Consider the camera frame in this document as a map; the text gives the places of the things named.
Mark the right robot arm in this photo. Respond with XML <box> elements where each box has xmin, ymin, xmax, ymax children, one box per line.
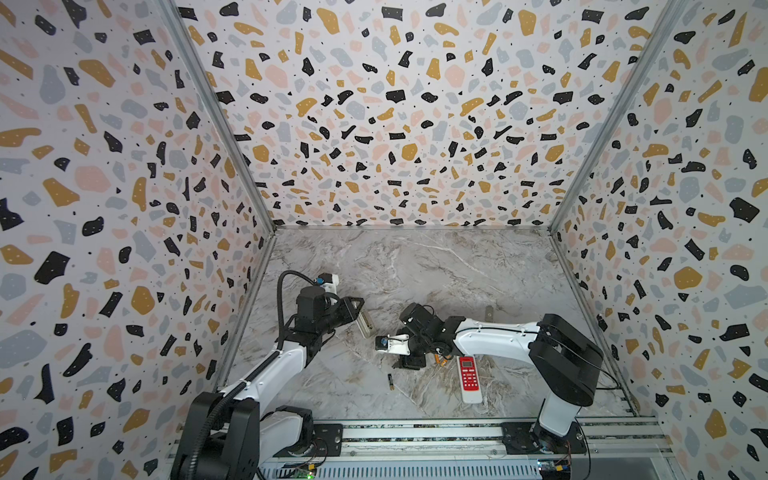
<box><xmin>375</xmin><ymin>303</ymin><xmax>604</xmax><ymax>455</ymax></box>

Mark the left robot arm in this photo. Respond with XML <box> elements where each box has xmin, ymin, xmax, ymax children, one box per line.
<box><xmin>170</xmin><ymin>286</ymin><xmax>365</xmax><ymax>479</ymax></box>

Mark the red and white remote control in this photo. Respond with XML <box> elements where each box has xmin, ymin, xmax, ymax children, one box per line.
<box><xmin>457</xmin><ymin>356</ymin><xmax>483</xmax><ymax>404</ymax></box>

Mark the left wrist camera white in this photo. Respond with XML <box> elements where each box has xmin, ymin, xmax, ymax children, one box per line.
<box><xmin>316</xmin><ymin>273</ymin><xmax>340</xmax><ymax>295</ymax></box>

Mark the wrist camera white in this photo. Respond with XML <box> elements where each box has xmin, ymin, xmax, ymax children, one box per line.
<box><xmin>316</xmin><ymin>273</ymin><xmax>340</xmax><ymax>295</ymax></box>
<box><xmin>374</xmin><ymin>334</ymin><xmax>410</xmax><ymax>356</ymax></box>

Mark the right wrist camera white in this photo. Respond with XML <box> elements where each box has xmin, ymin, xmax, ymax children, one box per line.
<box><xmin>374</xmin><ymin>334</ymin><xmax>410</xmax><ymax>356</ymax></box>

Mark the aluminium mounting rail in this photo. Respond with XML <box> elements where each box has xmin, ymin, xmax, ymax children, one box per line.
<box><xmin>242</xmin><ymin>417</ymin><xmax>684</xmax><ymax>479</ymax></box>

